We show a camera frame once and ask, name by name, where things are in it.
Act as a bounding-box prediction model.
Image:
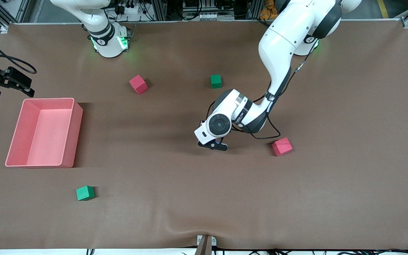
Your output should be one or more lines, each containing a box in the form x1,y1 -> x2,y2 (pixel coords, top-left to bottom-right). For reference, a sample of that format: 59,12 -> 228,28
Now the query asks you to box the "pink plastic bin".
5,98 -> 83,168

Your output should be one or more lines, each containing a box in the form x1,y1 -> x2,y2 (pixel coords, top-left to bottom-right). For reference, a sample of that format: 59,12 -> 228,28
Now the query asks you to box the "red foam cube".
272,137 -> 293,157
129,74 -> 148,95

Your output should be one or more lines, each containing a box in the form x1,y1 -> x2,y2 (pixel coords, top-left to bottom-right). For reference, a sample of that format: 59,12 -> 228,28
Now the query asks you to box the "brown table mat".
0,19 -> 408,250

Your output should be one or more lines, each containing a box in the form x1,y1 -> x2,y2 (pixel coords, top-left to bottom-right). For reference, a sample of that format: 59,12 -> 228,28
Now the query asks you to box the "white power strip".
183,12 -> 235,21

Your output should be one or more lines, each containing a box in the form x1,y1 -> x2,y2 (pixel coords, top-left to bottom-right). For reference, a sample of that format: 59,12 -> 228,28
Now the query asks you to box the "grey metal table clamp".
197,235 -> 217,248

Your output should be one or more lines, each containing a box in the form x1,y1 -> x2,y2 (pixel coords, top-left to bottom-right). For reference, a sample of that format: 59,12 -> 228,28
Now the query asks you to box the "brown slanted bar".
194,236 -> 213,255

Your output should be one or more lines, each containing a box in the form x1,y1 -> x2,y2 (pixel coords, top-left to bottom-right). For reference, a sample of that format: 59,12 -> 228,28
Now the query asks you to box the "power strip with black plugs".
114,0 -> 141,15

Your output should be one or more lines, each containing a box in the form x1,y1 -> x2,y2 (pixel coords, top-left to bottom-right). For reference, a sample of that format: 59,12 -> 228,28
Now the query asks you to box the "orange snack bag pile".
260,0 -> 279,20

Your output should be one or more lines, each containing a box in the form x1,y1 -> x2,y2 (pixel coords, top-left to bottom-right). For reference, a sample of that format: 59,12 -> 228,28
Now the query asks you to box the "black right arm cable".
0,30 -> 37,75

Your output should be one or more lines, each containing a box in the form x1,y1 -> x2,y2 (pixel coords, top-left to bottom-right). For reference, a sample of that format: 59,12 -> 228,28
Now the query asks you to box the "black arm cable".
238,53 -> 318,140
0,30 -> 37,75

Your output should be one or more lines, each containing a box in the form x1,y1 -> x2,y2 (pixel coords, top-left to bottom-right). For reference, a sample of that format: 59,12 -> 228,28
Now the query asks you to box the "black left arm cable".
238,53 -> 318,140

